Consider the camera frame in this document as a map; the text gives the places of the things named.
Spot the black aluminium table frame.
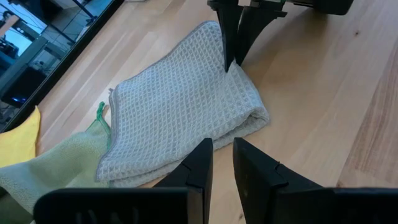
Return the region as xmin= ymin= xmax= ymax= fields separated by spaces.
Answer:
xmin=0 ymin=0 xmax=126 ymax=134

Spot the yellow microfiber towel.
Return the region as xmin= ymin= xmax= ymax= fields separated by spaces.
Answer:
xmin=0 ymin=105 xmax=42 ymax=169

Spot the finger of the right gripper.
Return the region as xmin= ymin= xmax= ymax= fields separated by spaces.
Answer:
xmin=234 ymin=0 xmax=288 ymax=67
xmin=206 ymin=0 xmax=244 ymax=73

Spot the grey waffle microfiber towel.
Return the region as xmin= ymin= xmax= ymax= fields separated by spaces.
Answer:
xmin=95 ymin=20 xmax=271 ymax=189

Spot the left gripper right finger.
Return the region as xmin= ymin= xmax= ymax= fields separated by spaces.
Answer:
xmin=232 ymin=137 xmax=398 ymax=224

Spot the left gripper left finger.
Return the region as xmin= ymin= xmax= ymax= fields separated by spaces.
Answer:
xmin=33 ymin=138 xmax=215 ymax=224

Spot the pale green teal-edged towel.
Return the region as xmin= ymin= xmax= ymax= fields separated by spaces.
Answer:
xmin=0 ymin=101 xmax=113 ymax=224

